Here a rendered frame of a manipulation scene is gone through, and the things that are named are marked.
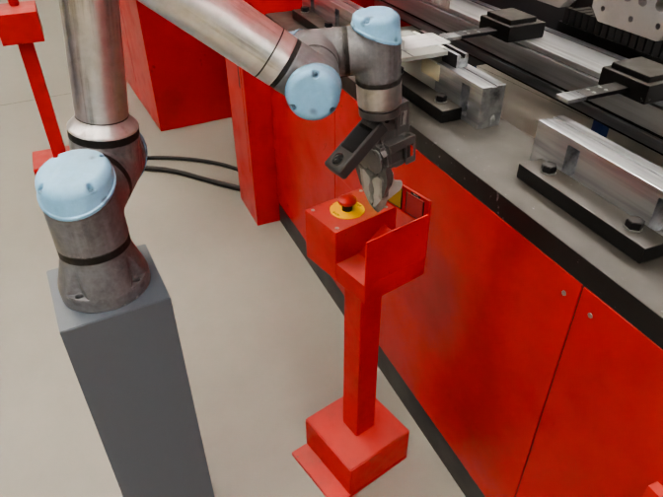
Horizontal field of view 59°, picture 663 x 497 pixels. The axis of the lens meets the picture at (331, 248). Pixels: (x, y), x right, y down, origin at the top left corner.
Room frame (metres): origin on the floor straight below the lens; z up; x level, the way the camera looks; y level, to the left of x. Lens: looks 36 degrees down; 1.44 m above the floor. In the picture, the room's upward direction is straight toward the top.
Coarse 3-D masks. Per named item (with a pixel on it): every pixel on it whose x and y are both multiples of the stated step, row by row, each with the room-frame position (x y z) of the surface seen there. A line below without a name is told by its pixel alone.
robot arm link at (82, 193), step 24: (48, 168) 0.80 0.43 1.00; (72, 168) 0.80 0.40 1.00; (96, 168) 0.80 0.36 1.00; (120, 168) 0.87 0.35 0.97; (48, 192) 0.75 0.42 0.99; (72, 192) 0.75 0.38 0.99; (96, 192) 0.76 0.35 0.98; (120, 192) 0.82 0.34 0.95; (48, 216) 0.75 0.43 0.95; (72, 216) 0.74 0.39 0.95; (96, 216) 0.75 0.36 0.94; (120, 216) 0.79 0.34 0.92; (72, 240) 0.74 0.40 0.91; (96, 240) 0.75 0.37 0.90; (120, 240) 0.78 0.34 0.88
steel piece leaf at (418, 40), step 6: (402, 36) 1.45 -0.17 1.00; (408, 36) 1.45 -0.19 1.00; (414, 36) 1.45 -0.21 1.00; (420, 36) 1.45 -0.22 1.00; (426, 36) 1.45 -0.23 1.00; (402, 42) 1.36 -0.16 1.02; (408, 42) 1.41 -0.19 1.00; (414, 42) 1.41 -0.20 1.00; (420, 42) 1.41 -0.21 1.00; (426, 42) 1.40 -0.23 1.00; (432, 42) 1.40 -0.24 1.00; (438, 42) 1.40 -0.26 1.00; (402, 48) 1.36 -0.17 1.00; (408, 48) 1.36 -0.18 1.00
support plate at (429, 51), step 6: (414, 48) 1.37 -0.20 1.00; (420, 48) 1.37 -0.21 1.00; (426, 48) 1.37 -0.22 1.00; (432, 48) 1.37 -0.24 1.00; (438, 48) 1.37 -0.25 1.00; (402, 54) 1.33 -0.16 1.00; (408, 54) 1.33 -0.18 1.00; (414, 54) 1.33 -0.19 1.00; (420, 54) 1.33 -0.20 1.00; (426, 54) 1.33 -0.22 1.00; (432, 54) 1.33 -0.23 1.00; (438, 54) 1.34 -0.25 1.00; (444, 54) 1.35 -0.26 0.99; (402, 60) 1.30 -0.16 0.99; (408, 60) 1.31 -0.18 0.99
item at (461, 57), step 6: (444, 48) 1.37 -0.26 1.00; (450, 48) 1.38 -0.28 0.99; (456, 48) 1.37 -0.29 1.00; (450, 54) 1.35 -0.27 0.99; (456, 54) 1.33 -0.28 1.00; (462, 54) 1.34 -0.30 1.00; (468, 54) 1.33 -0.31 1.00; (444, 60) 1.36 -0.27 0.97; (450, 60) 1.34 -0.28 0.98; (456, 60) 1.32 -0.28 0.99; (462, 60) 1.33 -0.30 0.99; (456, 66) 1.32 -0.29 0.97; (462, 66) 1.33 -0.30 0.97
